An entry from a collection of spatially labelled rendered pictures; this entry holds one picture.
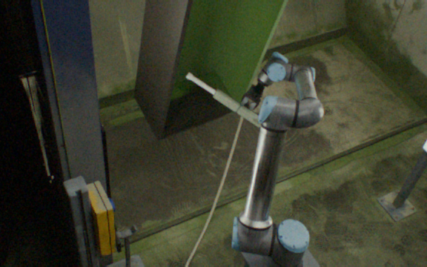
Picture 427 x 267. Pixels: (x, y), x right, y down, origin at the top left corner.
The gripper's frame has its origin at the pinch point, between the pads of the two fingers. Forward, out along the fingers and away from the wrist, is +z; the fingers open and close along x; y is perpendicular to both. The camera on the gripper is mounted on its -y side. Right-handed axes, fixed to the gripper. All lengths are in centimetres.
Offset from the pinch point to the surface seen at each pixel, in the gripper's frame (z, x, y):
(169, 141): 72, 23, 67
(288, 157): 36, -54, 74
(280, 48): -7, -15, 169
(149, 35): -8, 64, -5
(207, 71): 13, 27, 67
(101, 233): 12, 31, -139
